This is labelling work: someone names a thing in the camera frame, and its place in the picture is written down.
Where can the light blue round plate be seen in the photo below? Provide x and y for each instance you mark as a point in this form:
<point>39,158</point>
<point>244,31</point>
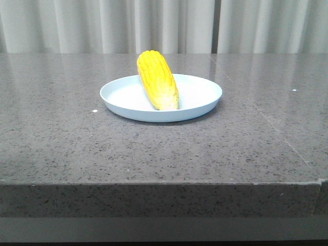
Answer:
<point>127,97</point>

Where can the yellow corn cob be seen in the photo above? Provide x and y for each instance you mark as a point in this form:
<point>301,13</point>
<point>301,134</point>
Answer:
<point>158,80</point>

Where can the white pleated curtain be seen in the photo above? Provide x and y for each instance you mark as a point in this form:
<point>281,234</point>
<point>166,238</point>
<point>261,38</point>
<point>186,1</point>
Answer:
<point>168,26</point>

